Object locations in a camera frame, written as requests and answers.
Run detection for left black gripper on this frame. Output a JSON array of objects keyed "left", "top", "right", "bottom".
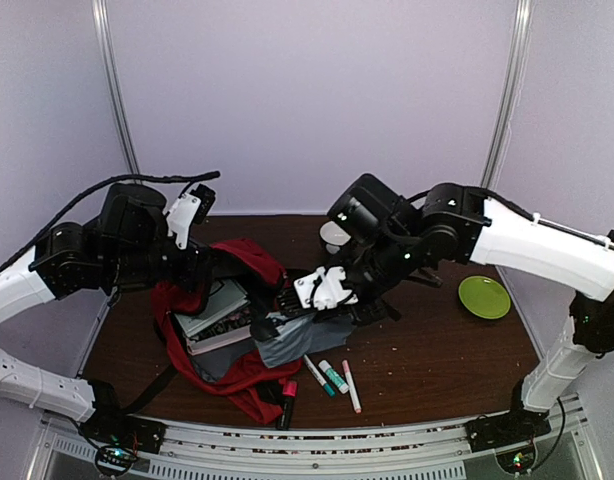
[{"left": 103, "top": 227, "right": 223, "bottom": 294}]

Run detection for teal white marker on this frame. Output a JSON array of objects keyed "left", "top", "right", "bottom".
[{"left": 302, "top": 355, "right": 335, "bottom": 397}]

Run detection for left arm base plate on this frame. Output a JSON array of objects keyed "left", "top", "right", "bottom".
[{"left": 80, "top": 416, "right": 167, "bottom": 454}]

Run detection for grey pencil pouch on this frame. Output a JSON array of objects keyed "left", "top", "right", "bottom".
[{"left": 250, "top": 312, "right": 356, "bottom": 368}]

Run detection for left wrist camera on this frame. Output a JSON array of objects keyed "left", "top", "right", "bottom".
[{"left": 166, "top": 184, "right": 216, "bottom": 250}]

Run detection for dark blue white bowl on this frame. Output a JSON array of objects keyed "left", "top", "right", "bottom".
[{"left": 319, "top": 221, "right": 351, "bottom": 255}]

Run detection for aluminium corner post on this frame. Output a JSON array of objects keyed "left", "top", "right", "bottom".
[
  {"left": 91, "top": 0, "right": 140, "bottom": 174},
  {"left": 480, "top": 0, "right": 534, "bottom": 189}
]

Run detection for white green glue stick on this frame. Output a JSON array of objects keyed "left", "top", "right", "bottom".
[{"left": 318, "top": 360, "right": 349, "bottom": 394}]

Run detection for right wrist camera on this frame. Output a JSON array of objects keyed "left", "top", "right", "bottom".
[{"left": 276, "top": 266, "right": 359, "bottom": 316}]

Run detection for pink white marker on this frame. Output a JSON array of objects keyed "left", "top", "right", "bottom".
[{"left": 342, "top": 359, "right": 362, "bottom": 414}]

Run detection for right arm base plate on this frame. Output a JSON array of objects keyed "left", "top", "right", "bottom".
[{"left": 464, "top": 409, "right": 551, "bottom": 452}]

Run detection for aluminium front rail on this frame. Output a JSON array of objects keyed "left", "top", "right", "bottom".
[{"left": 23, "top": 395, "right": 604, "bottom": 479}]

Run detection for Designer Fate flower book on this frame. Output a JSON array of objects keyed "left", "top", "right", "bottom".
[{"left": 186, "top": 308, "right": 253, "bottom": 355}]

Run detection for red backpack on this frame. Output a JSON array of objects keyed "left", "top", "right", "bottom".
[{"left": 124, "top": 238, "right": 302, "bottom": 424}]

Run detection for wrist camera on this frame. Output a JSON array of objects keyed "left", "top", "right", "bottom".
[
  {"left": 276, "top": 266, "right": 359, "bottom": 316},
  {"left": 166, "top": 184, "right": 216, "bottom": 250}
]

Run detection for green plate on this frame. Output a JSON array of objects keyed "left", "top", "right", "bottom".
[{"left": 458, "top": 275, "right": 511, "bottom": 320}]

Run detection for left aluminium corner post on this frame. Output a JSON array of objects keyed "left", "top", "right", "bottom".
[{"left": 91, "top": 0, "right": 140, "bottom": 174}]

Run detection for pink black highlighter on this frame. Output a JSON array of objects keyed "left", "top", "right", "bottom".
[{"left": 276, "top": 380, "right": 298, "bottom": 431}]

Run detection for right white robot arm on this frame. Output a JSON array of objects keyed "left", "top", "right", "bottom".
[{"left": 309, "top": 173, "right": 614, "bottom": 442}]

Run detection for white Great Gatsby book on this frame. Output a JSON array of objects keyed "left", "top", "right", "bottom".
[{"left": 174, "top": 279, "right": 250, "bottom": 337}]

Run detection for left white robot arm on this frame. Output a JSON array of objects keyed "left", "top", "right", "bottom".
[{"left": 0, "top": 171, "right": 220, "bottom": 444}]

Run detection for right aluminium corner post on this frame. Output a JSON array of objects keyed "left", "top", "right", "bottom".
[{"left": 480, "top": 0, "right": 534, "bottom": 189}]

